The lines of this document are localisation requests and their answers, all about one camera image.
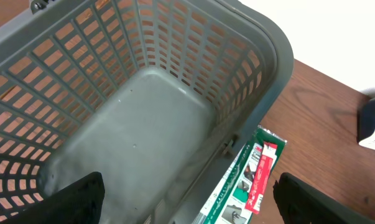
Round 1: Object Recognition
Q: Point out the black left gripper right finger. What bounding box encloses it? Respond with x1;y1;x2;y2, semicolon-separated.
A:
273;172;375;224

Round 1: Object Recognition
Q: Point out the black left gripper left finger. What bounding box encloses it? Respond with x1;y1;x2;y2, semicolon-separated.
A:
4;172;105;224

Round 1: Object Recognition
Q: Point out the red and white package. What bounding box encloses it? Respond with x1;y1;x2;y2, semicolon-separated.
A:
245;142;277;214

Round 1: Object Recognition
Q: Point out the dark green package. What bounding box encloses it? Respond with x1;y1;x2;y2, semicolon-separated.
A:
192;126;287;224

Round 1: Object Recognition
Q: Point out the white barcode scanner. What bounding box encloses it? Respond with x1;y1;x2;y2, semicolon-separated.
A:
358;98;375;150

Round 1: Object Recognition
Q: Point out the grey plastic mesh basket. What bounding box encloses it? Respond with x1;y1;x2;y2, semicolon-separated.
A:
0;0;294;223

